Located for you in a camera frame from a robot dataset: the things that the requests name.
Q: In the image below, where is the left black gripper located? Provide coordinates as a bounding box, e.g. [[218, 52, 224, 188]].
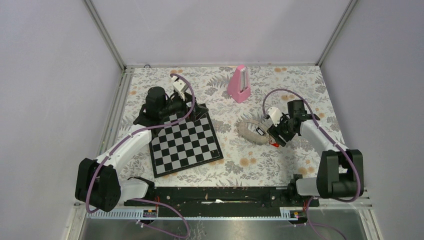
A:
[[159, 91, 208, 122]]

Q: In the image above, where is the white slotted cable duct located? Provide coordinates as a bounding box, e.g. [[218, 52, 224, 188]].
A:
[[86, 207, 298, 221]]

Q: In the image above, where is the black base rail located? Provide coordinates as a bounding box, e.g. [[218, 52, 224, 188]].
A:
[[124, 186, 310, 213]]

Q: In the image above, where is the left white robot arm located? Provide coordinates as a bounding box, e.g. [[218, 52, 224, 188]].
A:
[[75, 86, 209, 214]]

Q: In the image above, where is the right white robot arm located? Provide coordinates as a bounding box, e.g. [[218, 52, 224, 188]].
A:
[[265, 100, 364, 206]]

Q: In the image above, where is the black white chessboard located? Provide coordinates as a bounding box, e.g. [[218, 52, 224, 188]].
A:
[[149, 113, 224, 178]]

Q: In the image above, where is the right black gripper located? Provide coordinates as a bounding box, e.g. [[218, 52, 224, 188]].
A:
[[266, 112, 297, 148]]

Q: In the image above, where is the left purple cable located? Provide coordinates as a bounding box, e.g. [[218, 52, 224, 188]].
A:
[[85, 73, 197, 239]]

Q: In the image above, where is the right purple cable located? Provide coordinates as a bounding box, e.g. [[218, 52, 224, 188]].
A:
[[262, 88, 363, 240]]

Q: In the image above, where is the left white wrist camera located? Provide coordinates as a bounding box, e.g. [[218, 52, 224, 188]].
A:
[[172, 78, 188, 101]]

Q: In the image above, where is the floral table mat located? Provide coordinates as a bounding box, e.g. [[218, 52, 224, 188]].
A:
[[118, 66, 344, 187]]

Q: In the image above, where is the pink metronome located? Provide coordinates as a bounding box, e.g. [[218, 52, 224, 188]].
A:
[[226, 65, 251, 103]]

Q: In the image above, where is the purple cable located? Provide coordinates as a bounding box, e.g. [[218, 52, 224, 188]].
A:
[[85, 73, 197, 239], [262, 88, 363, 240]]

